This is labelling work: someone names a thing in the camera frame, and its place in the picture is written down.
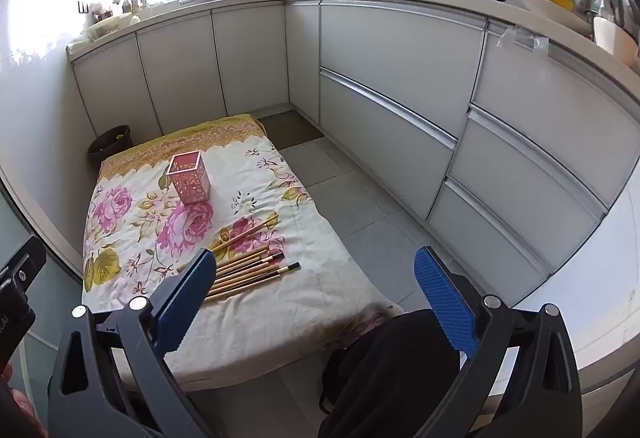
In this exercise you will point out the pile of wooden chopsticks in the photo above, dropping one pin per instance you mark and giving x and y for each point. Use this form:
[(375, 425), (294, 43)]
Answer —
[(250, 270)]

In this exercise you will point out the clear plastic cabinet hook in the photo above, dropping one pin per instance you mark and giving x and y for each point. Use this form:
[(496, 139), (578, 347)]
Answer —
[(522, 39)]

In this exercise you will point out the floral printed blanket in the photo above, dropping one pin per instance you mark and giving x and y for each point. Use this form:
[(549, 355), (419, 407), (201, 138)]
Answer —
[(250, 318)]

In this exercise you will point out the black woven trash bin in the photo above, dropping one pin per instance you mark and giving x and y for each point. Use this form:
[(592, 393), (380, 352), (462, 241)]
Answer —
[(107, 148)]

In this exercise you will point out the large white bowl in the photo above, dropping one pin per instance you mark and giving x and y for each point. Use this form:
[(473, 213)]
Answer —
[(615, 41)]

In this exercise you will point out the black backpack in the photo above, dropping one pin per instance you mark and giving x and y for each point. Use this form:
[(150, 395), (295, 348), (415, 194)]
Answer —
[(390, 368)]

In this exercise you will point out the pale green basin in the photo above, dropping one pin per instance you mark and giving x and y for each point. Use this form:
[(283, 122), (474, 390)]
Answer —
[(102, 29)]

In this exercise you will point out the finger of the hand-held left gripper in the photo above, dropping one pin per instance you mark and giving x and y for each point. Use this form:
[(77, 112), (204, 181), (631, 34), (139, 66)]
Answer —
[(22, 263)]

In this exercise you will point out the brown floor mat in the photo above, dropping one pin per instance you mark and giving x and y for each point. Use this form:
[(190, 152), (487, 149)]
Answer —
[(290, 128)]

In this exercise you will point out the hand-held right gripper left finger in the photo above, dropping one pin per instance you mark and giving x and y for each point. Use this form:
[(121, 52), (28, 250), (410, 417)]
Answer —
[(182, 303)]

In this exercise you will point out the white kitchen base cabinet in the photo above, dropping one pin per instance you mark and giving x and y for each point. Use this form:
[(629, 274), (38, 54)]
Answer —
[(390, 48)]

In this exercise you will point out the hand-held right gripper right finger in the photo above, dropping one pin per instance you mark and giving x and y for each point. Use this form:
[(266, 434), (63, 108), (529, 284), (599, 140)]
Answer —
[(445, 303)]

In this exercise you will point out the white plate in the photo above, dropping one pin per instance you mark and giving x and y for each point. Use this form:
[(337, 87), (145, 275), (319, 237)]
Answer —
[(547, 13)]

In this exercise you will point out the pink perforated utensil holder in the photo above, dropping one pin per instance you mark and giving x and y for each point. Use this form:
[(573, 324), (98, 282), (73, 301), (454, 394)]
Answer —
[(190, 183)]

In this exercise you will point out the small black rack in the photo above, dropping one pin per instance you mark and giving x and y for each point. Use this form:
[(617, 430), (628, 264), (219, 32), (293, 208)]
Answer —
[(82, 7)]

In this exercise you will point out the person's left hand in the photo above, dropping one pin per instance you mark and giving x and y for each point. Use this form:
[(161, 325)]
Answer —
[(20, 410)]

